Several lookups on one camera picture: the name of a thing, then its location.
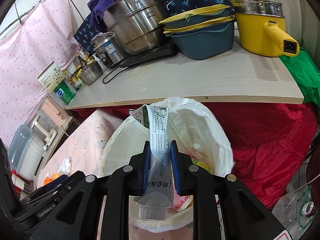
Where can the green plastic sheet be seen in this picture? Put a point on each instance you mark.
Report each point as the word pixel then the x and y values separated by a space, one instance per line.
pixel 305 77

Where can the blue basin with yellow rim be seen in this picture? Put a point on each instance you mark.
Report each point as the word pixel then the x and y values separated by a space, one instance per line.
pixel 205 45
pixel 200 27
pixel 197 15

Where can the dark sauce bottle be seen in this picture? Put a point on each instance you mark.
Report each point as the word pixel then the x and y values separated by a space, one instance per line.
pixel 80 60

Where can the white power plug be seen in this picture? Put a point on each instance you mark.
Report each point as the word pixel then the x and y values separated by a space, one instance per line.
pixel 45 148

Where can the red cloth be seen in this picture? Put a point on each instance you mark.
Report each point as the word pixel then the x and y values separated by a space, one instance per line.
pixel 262 135

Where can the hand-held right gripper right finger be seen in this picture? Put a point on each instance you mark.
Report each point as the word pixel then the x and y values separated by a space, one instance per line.
pixel 174 170

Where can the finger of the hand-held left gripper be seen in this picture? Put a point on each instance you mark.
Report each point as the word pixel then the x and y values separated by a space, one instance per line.
pixel 67 182
pixel 56 181

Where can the crushed clear plastic bottle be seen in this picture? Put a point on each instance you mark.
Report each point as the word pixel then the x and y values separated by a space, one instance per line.
pixel 295 207

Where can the light green snack package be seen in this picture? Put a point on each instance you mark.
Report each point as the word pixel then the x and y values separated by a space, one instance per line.
pixel 205 168

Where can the steel rice cooker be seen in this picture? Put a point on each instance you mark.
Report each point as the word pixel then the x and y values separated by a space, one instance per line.
pixel 107 52

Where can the tea jar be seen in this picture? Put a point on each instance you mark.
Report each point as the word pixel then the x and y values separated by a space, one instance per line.
pixel 69 76

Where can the yellow label jar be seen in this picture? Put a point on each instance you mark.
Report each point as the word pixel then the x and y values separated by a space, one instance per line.
pixel 74 81

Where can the white cardboard box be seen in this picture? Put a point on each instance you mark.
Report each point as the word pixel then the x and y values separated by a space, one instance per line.
pixel 51 77

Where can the green tin can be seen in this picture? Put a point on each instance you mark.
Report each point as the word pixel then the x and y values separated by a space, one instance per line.
pixel 64 93

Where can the large steel steamer pot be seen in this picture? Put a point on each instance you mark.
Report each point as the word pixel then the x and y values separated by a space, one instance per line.
pixel 140 20

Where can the pink dotted hanging sheet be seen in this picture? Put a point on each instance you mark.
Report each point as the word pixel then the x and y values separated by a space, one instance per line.
pixel 30 62

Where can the pink paper cup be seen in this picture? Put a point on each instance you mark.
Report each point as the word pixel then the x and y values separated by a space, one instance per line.
pixel 181 203

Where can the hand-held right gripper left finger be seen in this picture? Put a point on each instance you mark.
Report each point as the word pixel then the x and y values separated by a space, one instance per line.
pixel 146 170

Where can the pink electric kettle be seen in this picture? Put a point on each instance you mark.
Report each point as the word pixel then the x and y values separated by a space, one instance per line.
pixel 55 112

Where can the white dish container clear lid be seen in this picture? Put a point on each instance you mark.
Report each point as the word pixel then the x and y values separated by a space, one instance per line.
pixel 25 152

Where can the white cup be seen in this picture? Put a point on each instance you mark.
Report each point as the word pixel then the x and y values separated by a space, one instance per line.
pixel 25 185

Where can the clear food container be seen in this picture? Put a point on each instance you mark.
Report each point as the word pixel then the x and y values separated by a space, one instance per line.
pixel 80 85

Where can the pink printed tablecloth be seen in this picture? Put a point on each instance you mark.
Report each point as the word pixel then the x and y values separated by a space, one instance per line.
pixel 85 140

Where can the dark green capped carton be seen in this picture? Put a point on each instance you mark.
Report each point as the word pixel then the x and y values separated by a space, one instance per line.
pixel 158 140

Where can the purple cloth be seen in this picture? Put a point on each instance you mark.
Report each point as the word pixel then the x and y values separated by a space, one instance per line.
pixel 105 2

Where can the white lined trash bin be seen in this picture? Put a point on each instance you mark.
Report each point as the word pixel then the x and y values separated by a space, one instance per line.
pixel 200 135

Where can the yellow oil bottle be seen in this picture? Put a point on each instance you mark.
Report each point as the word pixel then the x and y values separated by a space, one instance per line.
pixel 86 57

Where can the white pump bottle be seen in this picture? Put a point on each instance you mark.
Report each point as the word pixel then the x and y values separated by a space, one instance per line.
pixel 98 61

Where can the white glass electric kettle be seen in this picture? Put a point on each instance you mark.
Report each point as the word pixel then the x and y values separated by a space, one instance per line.
pixel 45 132

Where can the black induction cooktop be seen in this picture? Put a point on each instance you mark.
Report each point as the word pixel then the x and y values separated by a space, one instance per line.
pixel 160 52

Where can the beige low cabinet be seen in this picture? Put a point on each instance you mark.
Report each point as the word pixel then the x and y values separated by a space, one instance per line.
pixel 71 127

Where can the yellow electric pot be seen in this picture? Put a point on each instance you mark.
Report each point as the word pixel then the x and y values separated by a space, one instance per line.
pixel 255 35

